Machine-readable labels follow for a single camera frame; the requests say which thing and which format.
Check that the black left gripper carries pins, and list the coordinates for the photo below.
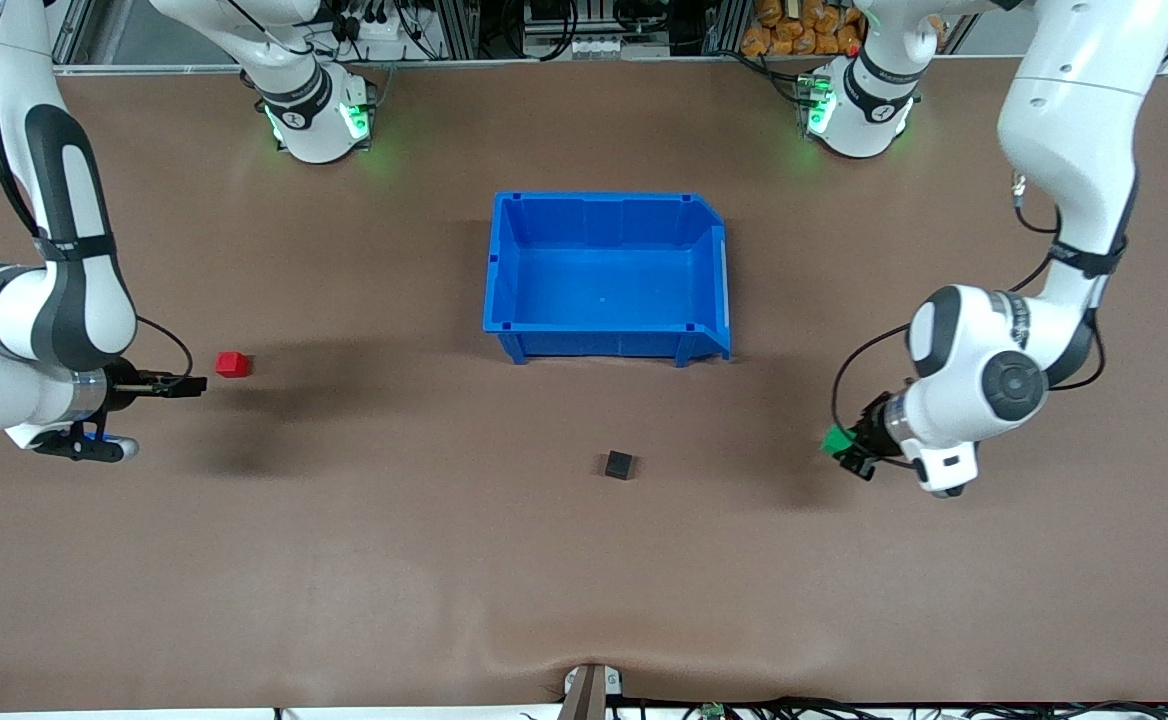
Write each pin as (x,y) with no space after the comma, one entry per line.
(875,430)

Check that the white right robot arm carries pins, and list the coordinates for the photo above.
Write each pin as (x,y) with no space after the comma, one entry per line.
(4,330)

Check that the large table cover mat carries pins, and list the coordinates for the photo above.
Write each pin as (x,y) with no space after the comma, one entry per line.
(344,550)

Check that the small red cube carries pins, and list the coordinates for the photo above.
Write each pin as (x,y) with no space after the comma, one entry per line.
(232,364)

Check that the blue plastic storage bin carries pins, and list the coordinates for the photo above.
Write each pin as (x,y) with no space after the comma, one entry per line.
(604,275)

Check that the small green cube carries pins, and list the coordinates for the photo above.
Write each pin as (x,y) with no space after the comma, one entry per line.
(835,441)

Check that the small green connector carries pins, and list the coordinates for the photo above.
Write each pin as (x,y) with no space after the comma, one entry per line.
(712,711)

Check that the metal table clamp bracket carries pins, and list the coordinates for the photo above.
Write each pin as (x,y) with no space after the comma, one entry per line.
(592,690)

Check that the aluminium table edge rail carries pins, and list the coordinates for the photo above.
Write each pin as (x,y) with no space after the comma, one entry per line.
(544,60)

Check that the white power strip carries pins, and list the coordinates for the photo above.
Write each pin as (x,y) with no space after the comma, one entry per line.
(384,28)

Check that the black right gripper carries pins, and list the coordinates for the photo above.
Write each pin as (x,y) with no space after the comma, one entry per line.
(127,384)

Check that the pile of orange objects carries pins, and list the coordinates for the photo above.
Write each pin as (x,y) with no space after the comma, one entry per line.
(794,30)

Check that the small black cube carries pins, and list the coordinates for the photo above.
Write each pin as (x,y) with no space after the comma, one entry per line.
(619,465)

